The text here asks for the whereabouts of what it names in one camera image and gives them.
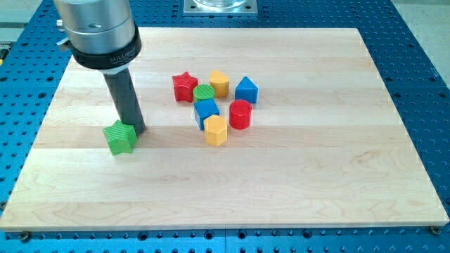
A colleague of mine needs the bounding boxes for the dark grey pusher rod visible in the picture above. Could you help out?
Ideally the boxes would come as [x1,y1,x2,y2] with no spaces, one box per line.
[103,68,146,135]

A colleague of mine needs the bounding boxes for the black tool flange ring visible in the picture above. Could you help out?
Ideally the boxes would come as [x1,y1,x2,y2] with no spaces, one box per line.
[68,24,142,71]

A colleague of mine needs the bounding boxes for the green star block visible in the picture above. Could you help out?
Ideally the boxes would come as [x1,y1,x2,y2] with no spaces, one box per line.
[103,120,138,155]

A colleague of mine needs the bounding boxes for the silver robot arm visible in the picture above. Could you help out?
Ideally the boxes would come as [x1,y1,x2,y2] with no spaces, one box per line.
[54,0,146,135]

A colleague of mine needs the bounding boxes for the red star block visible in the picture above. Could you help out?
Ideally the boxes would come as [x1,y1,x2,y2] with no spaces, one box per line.
[172,72,198,103]

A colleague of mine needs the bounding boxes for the blue cube block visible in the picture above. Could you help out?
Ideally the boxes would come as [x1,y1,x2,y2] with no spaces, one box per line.
[194,98,220,131]

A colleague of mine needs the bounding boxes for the green cylinder block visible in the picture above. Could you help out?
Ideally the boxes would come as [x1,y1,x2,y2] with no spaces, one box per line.
[193,84,215,102]

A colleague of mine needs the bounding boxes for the yellow hexagonal block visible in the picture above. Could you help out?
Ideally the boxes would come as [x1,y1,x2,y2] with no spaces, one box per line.
[204,115,228,146]

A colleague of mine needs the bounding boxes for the yellow half-round block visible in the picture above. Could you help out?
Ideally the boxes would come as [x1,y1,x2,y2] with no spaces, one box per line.
[210,70,230,98]

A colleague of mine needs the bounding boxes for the red cylinder block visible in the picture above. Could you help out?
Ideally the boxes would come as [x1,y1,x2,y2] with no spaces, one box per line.
[229,100,252,130]

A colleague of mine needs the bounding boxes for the blue triangular prism block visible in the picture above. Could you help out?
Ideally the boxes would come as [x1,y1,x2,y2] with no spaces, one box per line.
[235,77,259,103]

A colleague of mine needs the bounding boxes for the light wooden board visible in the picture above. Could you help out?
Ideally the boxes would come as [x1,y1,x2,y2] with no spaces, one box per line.
[1,28,449,231]

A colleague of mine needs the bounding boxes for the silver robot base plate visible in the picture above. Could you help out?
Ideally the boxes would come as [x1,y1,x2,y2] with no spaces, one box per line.
[183,0,258,17]

